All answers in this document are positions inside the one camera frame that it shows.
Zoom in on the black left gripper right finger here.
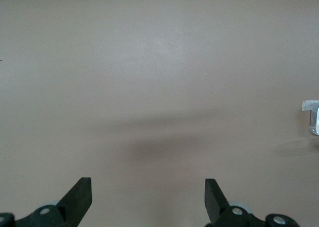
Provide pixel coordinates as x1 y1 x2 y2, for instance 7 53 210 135
204 178 267 227

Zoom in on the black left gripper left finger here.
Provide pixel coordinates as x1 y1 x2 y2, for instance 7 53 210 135
14 177 93 227

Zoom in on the clear plastic egg box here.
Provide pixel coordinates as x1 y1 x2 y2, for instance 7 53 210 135
302 99 319 136

